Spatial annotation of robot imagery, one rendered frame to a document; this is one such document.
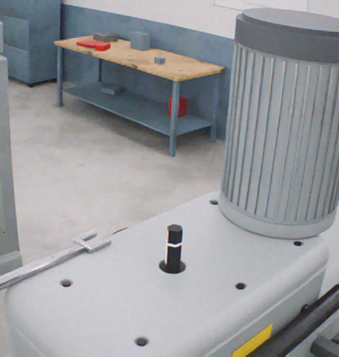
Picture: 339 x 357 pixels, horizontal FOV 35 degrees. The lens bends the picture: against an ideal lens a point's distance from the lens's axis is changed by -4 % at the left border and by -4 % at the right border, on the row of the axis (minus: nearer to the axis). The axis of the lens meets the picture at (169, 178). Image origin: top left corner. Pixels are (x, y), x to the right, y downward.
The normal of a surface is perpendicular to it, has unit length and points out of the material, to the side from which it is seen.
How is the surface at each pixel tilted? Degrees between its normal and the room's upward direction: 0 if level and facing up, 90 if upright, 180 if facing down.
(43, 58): 90
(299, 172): 90
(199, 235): 0
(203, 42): 90
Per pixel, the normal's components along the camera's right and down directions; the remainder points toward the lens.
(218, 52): -0.71, 0.27
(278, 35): -0.52, 0.35
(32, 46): 0.70, 0.34
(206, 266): 0.05, -0.90
